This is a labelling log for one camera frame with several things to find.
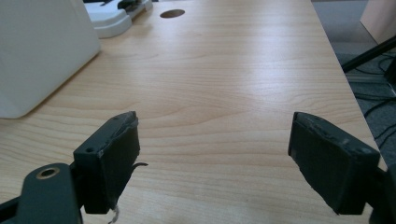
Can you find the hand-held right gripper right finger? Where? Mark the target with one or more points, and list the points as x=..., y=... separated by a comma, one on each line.
x=330, y=168

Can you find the large white plastic container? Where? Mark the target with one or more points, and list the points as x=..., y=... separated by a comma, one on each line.
x=40, y=56

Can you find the white plastic appliance base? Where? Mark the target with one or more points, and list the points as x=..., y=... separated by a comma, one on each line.
x=115, y=15

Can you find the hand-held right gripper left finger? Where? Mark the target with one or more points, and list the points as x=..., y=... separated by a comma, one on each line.
x=106, y=168

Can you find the silver aluminium rail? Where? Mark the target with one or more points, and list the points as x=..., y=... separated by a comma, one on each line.
x=367, y=77

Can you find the beige wooden cabinet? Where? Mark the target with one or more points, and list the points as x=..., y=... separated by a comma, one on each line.
x=380, y=18

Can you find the black metal stand bar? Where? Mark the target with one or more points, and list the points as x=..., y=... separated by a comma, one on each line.
x=369, y=55

